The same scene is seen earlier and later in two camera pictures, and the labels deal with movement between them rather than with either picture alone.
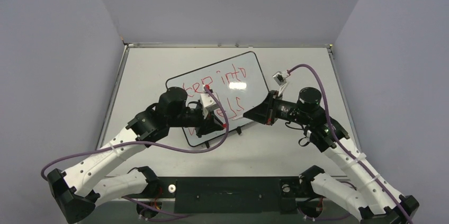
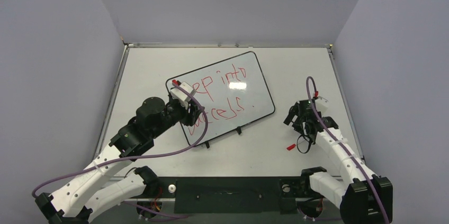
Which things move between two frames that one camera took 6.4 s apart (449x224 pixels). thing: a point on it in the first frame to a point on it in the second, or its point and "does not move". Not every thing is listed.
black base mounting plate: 230,195 does not move
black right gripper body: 272,109 to 298,114
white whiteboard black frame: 237,84 does not move
